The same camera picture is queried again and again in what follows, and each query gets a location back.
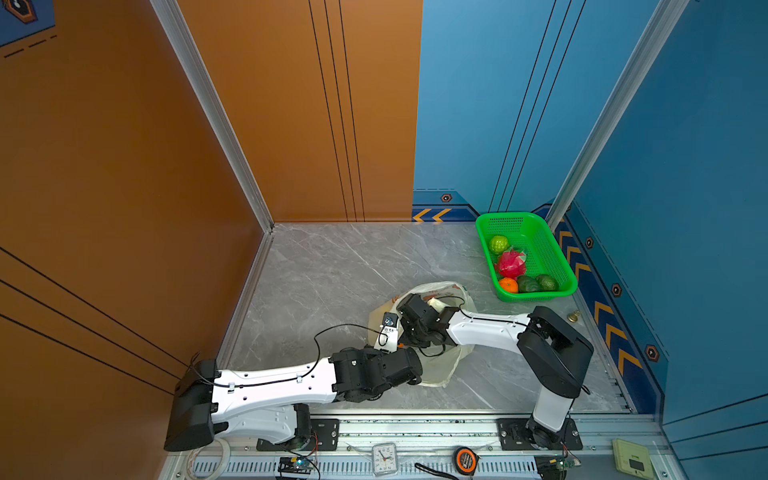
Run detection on yellow printed plastic bag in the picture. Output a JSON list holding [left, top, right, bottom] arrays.
[[367, 281, 475, 388]]

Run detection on orange fruit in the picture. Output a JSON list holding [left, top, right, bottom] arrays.
[[498, 278, 519, 294]]

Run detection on red dragon fruit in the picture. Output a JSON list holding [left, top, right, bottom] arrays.
[[495, 250, 527, 279]]

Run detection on bumpy light green fruit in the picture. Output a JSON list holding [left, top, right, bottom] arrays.
[[488, 235, 511, 256]]

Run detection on dark green avocado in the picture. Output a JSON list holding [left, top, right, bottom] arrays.
[[516, 275, 542, 294]]

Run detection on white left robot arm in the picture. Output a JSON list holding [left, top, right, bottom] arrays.
[[164, 347, 423, 452]]

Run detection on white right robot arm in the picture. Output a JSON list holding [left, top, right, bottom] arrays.
[[394, 293, 594, 450]]

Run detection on small white clock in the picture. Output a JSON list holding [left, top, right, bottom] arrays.
[[371, 442, 399, 477]]

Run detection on left green circuit board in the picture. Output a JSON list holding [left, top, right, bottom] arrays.
[[276, 456, 320, 479]]

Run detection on green circuit board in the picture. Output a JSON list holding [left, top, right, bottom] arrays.
[[535, 456, 582, 480], [276, 456, 320, 479]]

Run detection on green plastic basket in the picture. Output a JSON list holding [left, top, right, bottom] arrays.
[[475, 212, 578, 303]]

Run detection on orange black tape measure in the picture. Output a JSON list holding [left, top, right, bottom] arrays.
[[453, 447, 479, 477]]

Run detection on right green circuit board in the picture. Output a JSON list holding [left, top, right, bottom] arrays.
[[535, 456, 582, 480]]

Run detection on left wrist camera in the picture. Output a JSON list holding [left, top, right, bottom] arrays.
[[375, 312, 399, 353]]

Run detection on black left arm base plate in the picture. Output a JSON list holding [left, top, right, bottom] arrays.
[[256, 418, 340, 453]]

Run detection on aluminium front rail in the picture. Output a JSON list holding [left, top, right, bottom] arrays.
[[159, 410, 687, 479]]

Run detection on black strap on rail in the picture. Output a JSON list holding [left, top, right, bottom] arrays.
[[414, 462, 460, 480]]

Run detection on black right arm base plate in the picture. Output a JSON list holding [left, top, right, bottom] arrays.
[[496, 418, 583, 451]]

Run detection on green wall switch box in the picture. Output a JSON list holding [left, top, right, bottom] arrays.
[[612, 439, 656, 480]]

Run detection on aluminium corner post right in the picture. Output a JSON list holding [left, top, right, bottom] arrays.
[[546, 0, 689, 233]]

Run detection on aluminium corner post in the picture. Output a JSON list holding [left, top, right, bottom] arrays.
[[546, 0, 689, 233], [150, 0, 274, 234]]

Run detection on aluminium corner post left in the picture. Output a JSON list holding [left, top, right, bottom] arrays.
[[150, 0, 274, 234]]

